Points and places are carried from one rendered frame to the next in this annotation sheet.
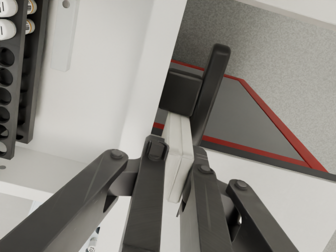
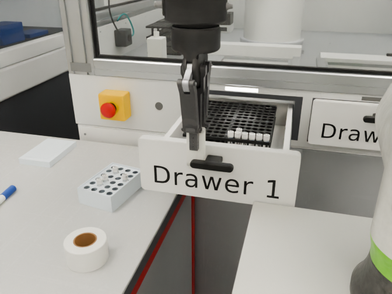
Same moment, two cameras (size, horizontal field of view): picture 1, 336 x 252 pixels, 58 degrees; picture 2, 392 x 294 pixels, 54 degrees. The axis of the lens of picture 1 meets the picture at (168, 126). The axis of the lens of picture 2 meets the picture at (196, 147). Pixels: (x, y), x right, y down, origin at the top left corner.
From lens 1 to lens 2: 61 cm
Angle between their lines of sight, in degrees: 65
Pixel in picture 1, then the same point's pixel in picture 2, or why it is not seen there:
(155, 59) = (228, 145)
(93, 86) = not seen: hidden behind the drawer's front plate
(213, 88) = (217, 163)
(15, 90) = (210, 136)
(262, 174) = (125, 271)
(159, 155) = (205, 124)
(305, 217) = not seen: outside the picture
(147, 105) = (212, 144)
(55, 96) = not seen: hidden behind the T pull
